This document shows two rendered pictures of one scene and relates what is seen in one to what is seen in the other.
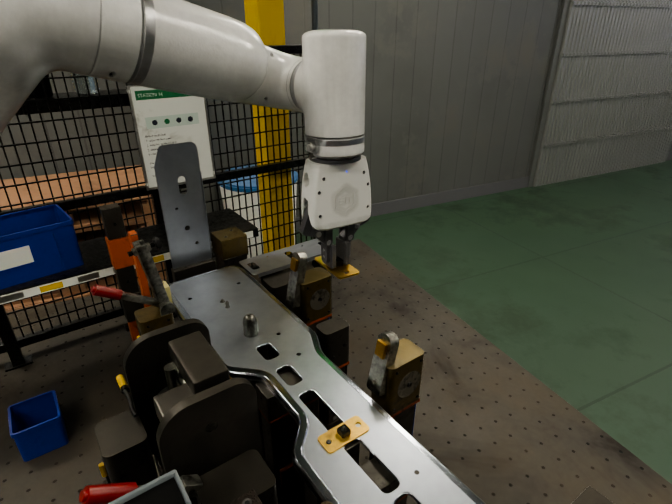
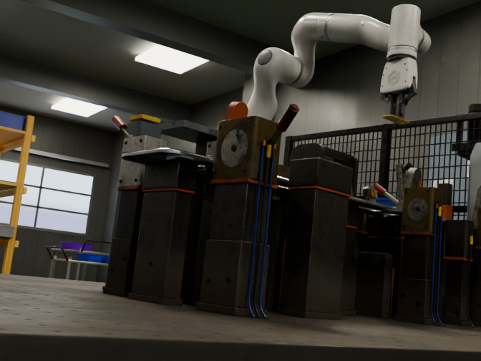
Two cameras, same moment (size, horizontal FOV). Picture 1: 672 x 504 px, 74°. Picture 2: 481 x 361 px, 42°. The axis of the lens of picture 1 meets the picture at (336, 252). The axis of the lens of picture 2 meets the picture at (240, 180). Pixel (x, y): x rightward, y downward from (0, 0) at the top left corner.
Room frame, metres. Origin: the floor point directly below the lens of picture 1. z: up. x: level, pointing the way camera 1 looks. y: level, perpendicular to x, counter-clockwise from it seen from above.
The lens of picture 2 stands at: (0.02, -1.67, 0.76)
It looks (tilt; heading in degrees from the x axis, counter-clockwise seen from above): 9 degrees up; 83
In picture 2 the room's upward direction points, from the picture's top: 6 degrees clockwise
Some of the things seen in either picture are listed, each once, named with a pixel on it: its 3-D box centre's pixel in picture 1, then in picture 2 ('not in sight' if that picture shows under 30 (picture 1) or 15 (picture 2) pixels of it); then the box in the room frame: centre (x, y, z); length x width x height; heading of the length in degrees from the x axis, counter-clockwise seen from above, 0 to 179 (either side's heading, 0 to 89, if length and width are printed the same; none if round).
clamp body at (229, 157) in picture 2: not in sight; (245, 217); (0.17, -0.52, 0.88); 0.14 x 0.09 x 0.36; 126
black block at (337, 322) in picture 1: (337, 372); (462, 273); (0.86, 0.00, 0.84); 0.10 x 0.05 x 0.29; 126
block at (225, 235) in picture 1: (234, 286); not in sight; (1.21, 0.32, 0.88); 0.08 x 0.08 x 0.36; 36
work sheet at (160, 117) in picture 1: (174, 135); not in sight; (1.41, 0.50, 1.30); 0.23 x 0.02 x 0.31; 126
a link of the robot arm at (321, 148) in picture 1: (333, 144); (401, 56); (0.64, 0.00, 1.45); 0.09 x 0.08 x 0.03; 121
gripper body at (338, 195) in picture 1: (335, 186); (400, 76); (0.64, 0.00, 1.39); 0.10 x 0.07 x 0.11; 121
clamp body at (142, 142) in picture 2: not in sight; (132, 217); (-0.05, -0.21, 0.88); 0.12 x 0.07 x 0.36; 126
